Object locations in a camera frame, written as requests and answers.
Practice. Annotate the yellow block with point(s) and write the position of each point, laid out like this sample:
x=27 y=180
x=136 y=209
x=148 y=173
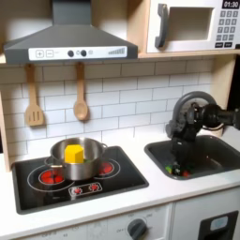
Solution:
x=74 y=154

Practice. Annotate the grey sink basin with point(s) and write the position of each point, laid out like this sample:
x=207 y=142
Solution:
x=218 y=153

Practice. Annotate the grey oven knob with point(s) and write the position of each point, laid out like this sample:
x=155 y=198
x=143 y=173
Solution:
x=137 y=229

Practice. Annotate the black stove top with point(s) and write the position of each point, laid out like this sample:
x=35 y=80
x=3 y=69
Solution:
x=37 y=200

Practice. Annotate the wooden side panel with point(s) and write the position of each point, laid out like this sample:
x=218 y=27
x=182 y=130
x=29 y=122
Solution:
x=222 y=78
x=3 y=137

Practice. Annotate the white toy microwave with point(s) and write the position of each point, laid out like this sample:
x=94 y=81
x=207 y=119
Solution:
x=187 y=43

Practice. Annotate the steel pot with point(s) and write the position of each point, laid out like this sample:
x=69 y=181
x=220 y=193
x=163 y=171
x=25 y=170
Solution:
x=78 y=172

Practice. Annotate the grey extractor hood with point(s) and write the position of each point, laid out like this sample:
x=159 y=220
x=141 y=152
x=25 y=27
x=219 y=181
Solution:
x=72 y=39

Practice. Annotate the orange toy carrot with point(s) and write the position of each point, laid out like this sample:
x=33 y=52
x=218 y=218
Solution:
x=169 y=169

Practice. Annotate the wooden slotted spatula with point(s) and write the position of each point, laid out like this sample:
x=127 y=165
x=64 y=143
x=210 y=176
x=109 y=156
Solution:
x=33 y=116

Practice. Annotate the grey tap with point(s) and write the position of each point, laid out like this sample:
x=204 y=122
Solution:
x=187 y=95

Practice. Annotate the wooden shelf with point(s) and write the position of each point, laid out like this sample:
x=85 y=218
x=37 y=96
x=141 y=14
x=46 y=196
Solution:
x=187 y=54

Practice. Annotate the wooden spoon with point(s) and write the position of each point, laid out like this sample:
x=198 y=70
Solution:
x=81 y=111

